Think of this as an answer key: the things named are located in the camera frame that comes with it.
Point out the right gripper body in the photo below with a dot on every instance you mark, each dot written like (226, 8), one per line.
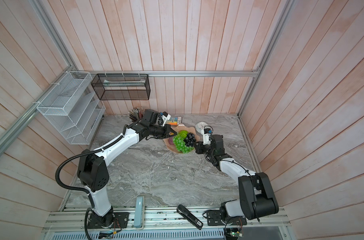
(206, 149)

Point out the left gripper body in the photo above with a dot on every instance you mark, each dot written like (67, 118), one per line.
(161, 132)

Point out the black grape bunch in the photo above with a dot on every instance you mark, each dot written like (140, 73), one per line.
(190, 140)

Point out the green grape bunch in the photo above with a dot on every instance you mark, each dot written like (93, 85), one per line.
(181, 145)

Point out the green bumpy fake fruit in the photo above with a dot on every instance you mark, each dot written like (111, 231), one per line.
(183, 133)

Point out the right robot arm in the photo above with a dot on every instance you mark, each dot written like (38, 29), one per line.
(256, 196)

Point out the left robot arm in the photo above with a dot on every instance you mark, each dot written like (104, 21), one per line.
(93, 165)

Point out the pink scalloped fruit bowl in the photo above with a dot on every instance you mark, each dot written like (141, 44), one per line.
(177, 129)

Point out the pens in cup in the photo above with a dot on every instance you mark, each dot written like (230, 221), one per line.
(136, 114)

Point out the pack of coloured markers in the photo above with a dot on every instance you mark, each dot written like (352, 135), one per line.
(174, 121)

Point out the white round clock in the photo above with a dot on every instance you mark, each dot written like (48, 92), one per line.
(200, 127)

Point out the black stapler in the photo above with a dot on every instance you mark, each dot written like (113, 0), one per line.
(187, 215)

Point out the green circuit board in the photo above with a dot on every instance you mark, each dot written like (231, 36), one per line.
(233, 233)

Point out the light blue flat device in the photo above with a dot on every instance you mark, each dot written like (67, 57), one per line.
(139, 213)

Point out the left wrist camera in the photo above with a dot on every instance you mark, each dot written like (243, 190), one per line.
(163, 118)

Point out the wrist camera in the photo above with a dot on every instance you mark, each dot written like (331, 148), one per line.
(206, 133)
(163, 118)

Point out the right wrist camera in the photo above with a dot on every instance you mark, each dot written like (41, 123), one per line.
(206, 133)

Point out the black mesh wall basket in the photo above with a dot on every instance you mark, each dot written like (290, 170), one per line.
(122, 87)

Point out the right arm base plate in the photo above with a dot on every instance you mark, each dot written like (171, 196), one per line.
(215, 218)

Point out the white mesh wall organizer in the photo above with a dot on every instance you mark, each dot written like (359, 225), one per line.
(72, 110)

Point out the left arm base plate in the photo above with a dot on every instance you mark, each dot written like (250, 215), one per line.
(117, 220)

